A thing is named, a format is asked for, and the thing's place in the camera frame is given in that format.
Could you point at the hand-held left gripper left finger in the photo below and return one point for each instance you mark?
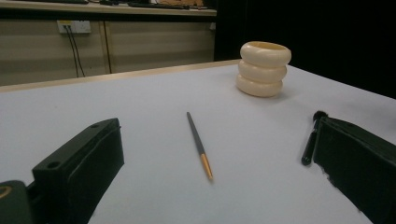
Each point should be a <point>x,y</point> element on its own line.
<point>77,174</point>

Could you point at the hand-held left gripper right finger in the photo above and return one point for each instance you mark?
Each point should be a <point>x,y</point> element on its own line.
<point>358,168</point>

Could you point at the grey pen with gold end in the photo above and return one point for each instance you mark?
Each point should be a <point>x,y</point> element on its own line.
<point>199,144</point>

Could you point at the cream ribbed pen holder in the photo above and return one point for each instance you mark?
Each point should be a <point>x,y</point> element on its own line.
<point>261,73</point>

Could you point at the beige long desk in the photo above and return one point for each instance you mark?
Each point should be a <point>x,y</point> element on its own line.
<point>149,40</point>

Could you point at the white wall socket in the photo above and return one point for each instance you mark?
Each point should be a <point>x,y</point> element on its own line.
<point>81,26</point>

